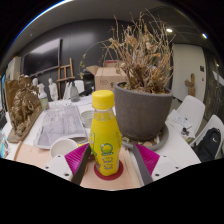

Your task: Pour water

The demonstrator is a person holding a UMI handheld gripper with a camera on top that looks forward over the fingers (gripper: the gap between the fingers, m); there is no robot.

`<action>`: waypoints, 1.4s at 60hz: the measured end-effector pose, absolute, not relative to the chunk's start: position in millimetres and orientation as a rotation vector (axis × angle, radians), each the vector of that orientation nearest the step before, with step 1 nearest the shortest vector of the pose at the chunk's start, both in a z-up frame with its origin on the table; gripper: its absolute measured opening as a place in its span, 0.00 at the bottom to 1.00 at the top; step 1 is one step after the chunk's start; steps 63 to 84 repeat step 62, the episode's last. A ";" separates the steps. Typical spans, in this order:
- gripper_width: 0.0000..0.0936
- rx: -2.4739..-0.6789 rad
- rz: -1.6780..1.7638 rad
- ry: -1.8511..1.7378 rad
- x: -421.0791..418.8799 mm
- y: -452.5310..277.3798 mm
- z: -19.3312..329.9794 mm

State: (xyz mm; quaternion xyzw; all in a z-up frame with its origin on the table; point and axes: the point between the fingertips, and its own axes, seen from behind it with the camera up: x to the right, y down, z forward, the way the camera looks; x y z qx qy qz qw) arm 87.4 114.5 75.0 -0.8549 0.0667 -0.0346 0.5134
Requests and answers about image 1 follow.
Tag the grey conical flask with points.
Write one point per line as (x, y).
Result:
(74, 95)

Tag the flat round red coaster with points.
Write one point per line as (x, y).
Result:
(100, 175)

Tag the black wall screen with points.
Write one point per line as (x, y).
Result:
(41, 56)

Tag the cream spotted mug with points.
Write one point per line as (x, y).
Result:
(63, 146)

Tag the white spray bottle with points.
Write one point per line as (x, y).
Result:
(43, 100)

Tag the printed paper sheets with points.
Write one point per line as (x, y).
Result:
(60, 125)

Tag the yellow drink bottle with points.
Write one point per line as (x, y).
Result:
(106, 136)

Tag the small white figurine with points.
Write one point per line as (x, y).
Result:
(53, 90)

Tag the pale canvas panel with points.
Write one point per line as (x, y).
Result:
(13, 68)

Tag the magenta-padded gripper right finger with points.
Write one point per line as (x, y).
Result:
(148, 158)

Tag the small white bowl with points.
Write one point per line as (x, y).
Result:
(87, 119)

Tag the black backpack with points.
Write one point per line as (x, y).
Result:
(208, 145)

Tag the dry plant in grey pot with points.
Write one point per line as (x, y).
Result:
(143, 110)

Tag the white moulded chair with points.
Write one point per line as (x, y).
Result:
(215, 121)
(191, 108)

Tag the wooden figure sculpture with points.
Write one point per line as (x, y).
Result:
(190, 85)

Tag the wooden easel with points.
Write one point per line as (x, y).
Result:
(66, 76)

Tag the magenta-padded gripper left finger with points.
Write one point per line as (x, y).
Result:
(76, 158)

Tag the grey plant saucer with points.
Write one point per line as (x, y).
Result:
(161, 140)

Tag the stack of papers and books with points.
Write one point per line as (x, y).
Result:
(178, 121)

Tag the pale wooden board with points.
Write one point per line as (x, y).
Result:
(33, 156)

